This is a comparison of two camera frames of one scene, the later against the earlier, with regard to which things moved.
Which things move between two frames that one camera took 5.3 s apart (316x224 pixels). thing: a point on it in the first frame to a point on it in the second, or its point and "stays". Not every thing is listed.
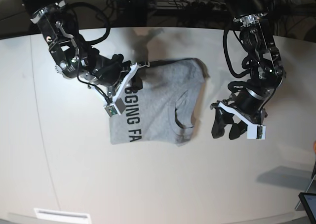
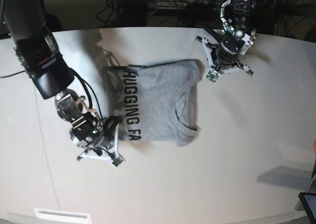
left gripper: (108, 70) to (103, 136)
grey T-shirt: (166, 110) stays
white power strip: (191, 4) stays
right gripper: (249, 108) to (226, 53)
